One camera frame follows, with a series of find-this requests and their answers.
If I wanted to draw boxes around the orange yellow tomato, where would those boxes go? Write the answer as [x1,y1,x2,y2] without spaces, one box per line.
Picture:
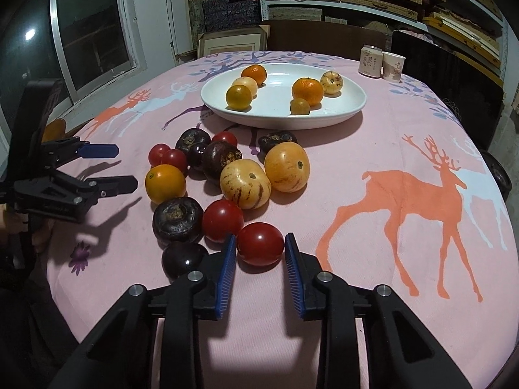
[145,164,187,205]

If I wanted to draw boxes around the red cherry tomato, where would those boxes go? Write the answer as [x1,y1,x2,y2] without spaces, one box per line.
[148,143,171,167]
[211,131,237,147]
[237,222,284,268]
[202,199,245,243]
[161,148,188,175]

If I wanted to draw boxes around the dark purple plum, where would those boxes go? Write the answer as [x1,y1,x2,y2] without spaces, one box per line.
[187,142,208,171]
[161,242,209,280]

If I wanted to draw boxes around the pale striped pepino melon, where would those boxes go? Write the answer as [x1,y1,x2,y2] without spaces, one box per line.
[220,159,272,210]

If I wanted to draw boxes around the yellow orange fruit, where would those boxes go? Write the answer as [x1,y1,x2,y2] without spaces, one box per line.
[225,84,252,112]

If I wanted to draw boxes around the orange striped pepino melon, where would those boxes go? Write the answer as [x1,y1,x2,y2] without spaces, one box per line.
[264,141,310,193]

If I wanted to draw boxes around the small yellow fruit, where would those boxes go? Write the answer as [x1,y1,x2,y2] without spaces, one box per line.
[289,98,311,115]

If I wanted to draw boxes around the large orange mandarin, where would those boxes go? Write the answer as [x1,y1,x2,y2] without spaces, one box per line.
[291,77,324,106]

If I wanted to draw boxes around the small speckled yellow melon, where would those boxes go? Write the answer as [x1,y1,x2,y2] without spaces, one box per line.
[320,71,343,96]

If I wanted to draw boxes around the dark purple mangosteen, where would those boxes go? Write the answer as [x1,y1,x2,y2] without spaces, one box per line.
[259,131,297,155]
[152,197,203,246]
[201,141,242,185]
[175,127,211,155]

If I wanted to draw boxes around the pale yellow round fruit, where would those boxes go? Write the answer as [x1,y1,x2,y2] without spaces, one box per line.
[232,77,258,99]

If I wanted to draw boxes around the sliding glass window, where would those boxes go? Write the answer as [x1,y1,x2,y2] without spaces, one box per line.
[1,0,135,127]

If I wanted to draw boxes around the cardboard box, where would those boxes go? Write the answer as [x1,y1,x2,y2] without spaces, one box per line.
[197,25,270,58]

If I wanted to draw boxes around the black chair back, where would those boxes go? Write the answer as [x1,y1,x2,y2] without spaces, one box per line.
[391,31,504,150]

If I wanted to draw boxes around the paper cup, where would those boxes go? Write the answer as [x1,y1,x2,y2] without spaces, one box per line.
[382,51,405,83]

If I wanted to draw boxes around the white metal shelf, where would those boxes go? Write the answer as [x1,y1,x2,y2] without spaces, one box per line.
[259,0,506,74]

